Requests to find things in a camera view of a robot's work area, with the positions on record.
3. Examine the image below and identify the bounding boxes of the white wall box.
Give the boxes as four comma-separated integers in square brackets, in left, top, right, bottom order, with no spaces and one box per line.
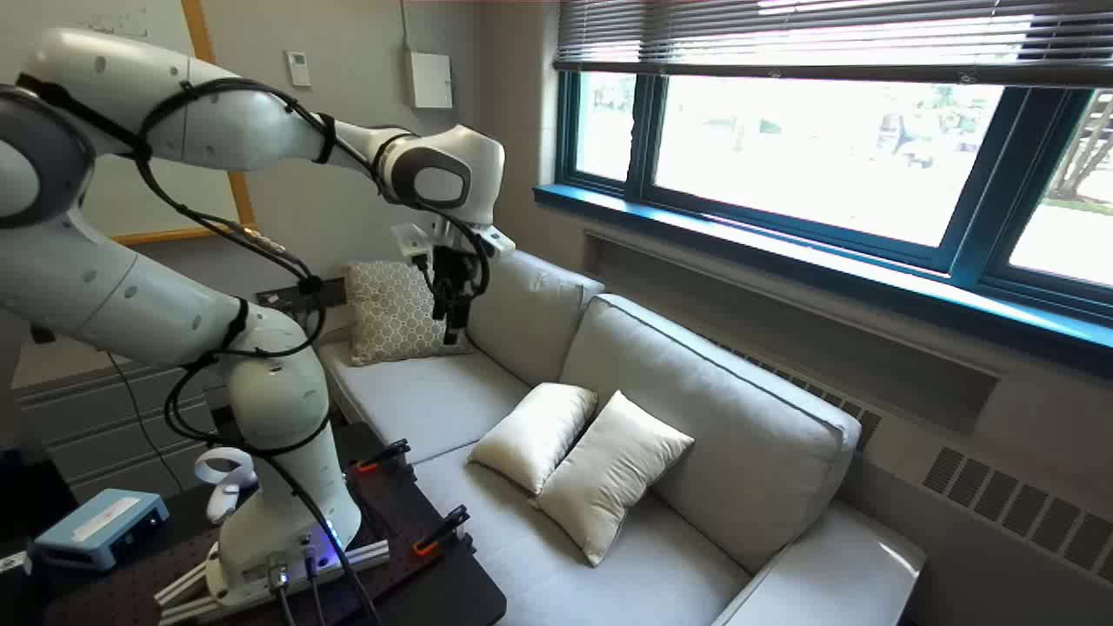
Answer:
[396,0,458,115]

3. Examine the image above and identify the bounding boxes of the white VR controller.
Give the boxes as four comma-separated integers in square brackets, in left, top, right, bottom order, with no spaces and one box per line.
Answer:
[191,445,262,526]

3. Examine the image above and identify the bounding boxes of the dark window blinds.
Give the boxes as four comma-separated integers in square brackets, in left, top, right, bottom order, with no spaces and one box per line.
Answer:
[552,0,1113,91]

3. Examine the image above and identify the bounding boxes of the grey radiator cover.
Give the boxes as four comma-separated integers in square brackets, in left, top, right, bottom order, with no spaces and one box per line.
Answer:
[578,223,1113,626]

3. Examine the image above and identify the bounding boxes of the small cream pillow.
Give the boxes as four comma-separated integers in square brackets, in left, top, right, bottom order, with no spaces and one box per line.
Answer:
[466,379,603,496]

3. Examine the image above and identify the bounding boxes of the black robot table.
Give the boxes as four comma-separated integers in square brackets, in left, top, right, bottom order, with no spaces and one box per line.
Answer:
[0,421,510,626]

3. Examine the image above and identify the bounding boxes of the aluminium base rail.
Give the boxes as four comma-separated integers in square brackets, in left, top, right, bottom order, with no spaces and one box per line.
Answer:
[153,536,392,626]

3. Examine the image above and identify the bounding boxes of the black wall power strip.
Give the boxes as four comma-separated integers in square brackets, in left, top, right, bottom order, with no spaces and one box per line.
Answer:
[255,273,348,311]

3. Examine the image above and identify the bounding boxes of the light blue box device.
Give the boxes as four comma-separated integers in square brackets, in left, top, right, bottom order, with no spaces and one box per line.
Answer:
[30,484,173,573]

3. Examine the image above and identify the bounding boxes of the white wall thermostat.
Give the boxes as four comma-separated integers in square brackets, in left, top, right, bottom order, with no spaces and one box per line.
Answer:
[283,44,315,93]

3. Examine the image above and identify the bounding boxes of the grey fabric sofa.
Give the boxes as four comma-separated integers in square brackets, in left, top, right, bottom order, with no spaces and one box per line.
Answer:
[315,243,933,626]

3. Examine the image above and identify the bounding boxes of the orange black clamp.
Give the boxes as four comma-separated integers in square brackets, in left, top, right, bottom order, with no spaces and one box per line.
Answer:
[344,433,413,478]
[410,501,473,559]

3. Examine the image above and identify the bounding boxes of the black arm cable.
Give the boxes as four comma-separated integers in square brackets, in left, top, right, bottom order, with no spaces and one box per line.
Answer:
[13,69,496,461]

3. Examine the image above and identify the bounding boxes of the teal window frame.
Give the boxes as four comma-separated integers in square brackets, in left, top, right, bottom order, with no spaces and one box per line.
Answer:
[533,62,1113,353]

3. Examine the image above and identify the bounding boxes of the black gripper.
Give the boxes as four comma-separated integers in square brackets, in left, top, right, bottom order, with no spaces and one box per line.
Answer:
[424,235,494,347]

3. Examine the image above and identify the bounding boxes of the large cream pillow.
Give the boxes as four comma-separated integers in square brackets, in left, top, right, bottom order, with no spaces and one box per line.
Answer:
[533,389,696,565]

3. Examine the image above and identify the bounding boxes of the grey drawer cabinet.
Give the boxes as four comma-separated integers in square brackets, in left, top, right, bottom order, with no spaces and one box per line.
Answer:
[13,343,235,501]

